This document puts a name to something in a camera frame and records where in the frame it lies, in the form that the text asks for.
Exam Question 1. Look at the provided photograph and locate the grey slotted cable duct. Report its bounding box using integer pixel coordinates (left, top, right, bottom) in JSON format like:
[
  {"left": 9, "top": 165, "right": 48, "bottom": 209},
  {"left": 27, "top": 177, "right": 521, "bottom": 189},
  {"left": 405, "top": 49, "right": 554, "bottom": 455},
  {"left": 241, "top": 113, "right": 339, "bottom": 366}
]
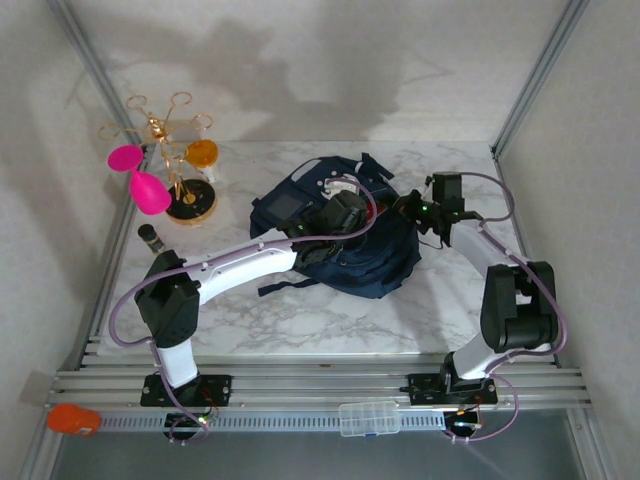
[{"left": 99, "top": 410, "right": 447, "bottom": 433}]

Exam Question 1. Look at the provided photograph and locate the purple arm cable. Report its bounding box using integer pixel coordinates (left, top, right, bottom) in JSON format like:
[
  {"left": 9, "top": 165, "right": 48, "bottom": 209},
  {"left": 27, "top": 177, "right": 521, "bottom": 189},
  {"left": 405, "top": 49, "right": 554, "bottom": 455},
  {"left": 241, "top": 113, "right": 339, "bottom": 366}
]
[
  {"left": 108, "top": 175, "right": 375, "bottom": 446},
  {"left": 444, "top": 172, "right": 569, "bottom": 445}
]

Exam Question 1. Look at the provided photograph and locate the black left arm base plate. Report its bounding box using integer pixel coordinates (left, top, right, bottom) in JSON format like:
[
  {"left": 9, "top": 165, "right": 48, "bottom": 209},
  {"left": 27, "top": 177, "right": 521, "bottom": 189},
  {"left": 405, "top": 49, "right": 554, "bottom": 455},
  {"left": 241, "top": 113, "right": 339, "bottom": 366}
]
[{"left": 139, "top": 373, "right": 234, "bottom": 408}]

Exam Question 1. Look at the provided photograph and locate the clear plastic organizer box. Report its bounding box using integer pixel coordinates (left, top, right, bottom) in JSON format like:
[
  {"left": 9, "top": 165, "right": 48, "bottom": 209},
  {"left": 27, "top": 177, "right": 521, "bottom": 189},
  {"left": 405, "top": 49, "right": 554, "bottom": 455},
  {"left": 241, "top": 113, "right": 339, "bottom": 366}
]
[{"left": 338, "top": 400, "right": 402, "bottom": 438}]

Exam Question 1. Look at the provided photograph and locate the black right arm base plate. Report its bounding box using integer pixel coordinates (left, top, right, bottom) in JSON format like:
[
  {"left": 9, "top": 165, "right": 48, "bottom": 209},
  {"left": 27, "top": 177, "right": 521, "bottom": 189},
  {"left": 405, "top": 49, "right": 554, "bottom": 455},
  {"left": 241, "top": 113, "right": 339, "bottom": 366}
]
[{"left": 407, "top": 372, "right": 500, "bottom": 407}]

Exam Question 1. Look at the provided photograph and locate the aluminium side rail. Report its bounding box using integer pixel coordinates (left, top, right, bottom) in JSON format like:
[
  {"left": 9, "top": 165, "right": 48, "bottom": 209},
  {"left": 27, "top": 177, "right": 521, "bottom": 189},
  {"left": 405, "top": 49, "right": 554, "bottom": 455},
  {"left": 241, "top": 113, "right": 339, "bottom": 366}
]
[
  {"left": 492, "top": 149, "right": 560, "bottom": 364},
  {"left": 74, "top": 144, "right": 154, "bottom": 364}
]

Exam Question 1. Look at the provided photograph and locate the aluminium mounting rail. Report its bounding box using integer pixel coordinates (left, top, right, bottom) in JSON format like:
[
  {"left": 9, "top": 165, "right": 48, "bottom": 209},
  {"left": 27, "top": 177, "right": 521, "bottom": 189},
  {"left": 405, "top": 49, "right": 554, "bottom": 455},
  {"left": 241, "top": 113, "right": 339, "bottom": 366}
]
[{"left": 46, "top": 363, "right": 595, "bottom": 410}]

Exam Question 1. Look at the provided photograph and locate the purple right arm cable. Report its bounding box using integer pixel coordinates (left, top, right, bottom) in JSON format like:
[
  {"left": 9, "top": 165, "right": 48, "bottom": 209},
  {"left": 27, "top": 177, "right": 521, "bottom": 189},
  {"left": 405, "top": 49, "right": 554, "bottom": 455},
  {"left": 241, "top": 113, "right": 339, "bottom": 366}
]
[{"left": 444, "top": 172, "right": 569, "bottom": 445}]

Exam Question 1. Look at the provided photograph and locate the pink plastic wine glass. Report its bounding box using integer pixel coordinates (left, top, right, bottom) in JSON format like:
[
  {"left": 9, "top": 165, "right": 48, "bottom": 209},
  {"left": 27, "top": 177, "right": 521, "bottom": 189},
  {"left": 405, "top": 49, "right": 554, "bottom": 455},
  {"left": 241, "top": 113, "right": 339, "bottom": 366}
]
[
  {"left": 107, "top": 143, "right": 147, "bottom": 172},
  {"left": 129, "top": 168, "right": 174, "bottom": 216}
]

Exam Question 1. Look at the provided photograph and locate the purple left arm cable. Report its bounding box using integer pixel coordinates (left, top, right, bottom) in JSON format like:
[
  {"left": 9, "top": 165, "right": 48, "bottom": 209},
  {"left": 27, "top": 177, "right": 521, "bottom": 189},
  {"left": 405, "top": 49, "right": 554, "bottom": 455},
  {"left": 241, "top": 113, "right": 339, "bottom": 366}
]
[{"left": 108, "top": 175, "right": 375, "bottom": 446}]

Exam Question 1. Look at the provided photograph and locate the orange plastic cup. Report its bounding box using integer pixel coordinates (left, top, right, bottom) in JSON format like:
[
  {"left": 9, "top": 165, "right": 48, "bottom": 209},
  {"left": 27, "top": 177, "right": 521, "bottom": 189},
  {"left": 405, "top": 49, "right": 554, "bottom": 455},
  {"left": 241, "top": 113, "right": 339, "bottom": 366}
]
[{"left": 47, "top": 403, "right": 104, "bottom": 437}]

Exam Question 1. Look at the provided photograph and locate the navy blue school backpack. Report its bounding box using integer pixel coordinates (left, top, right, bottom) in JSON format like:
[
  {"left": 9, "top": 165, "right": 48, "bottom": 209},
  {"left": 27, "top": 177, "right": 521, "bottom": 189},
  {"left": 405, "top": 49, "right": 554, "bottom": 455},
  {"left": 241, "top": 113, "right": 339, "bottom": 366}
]
[{"left": 248, "top": 152, "right": 423, "bottom": 300}]

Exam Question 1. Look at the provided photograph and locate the small dark bottle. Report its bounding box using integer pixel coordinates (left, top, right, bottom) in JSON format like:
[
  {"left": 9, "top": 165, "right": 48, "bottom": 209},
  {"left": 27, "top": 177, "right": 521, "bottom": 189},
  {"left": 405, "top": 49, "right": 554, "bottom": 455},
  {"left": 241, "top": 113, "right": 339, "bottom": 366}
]
[{"left": 137, "top": 223, "right": 168, "bottom": 257}]

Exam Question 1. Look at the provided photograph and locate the aluminium frame post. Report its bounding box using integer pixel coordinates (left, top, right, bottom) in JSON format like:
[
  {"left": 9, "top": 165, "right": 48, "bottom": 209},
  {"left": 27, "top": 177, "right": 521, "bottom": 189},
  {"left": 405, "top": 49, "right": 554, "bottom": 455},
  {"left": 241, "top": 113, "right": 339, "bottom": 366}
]
[
  {"left": 491, "top": 0, "right": 590, "bottom": 157},
  {"left": 47, "top": 0, "right": 147, "bottom": 151}
]

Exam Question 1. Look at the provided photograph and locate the gold wire glass rack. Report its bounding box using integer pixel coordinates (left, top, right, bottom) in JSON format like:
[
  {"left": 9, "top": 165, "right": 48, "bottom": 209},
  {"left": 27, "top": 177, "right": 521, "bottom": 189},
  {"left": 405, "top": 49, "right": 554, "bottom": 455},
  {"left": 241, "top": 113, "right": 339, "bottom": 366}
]
[{"left": 98, "top": 91, "right": 220, "bottom": 227}]

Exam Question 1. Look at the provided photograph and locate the orange plastic wine glass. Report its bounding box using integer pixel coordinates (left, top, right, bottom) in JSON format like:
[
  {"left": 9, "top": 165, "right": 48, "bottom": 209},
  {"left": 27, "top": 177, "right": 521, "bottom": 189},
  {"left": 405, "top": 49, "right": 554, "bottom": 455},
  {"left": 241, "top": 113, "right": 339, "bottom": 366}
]
[{"left": 184, "top": 139, "right": 222, "bottom": 183}]

